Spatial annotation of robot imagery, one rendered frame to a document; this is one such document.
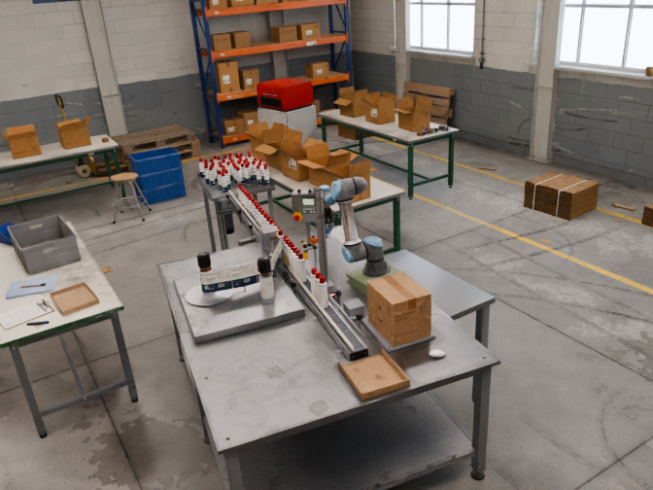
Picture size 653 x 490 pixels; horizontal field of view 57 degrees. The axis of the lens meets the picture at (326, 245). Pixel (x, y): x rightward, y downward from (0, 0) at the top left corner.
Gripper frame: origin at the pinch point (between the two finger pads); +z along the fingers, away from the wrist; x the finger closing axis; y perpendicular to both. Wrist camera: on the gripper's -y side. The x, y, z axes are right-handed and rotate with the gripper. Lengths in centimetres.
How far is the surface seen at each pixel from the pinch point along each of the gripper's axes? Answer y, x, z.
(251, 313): 53, -86, 12
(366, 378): 141, -63, 17
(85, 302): -41, -166, 20
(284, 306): 58, -67, 12
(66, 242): -114, -162, 2
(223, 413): 122, -134, 17
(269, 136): -256, 83, -8
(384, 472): 147, -58, 78
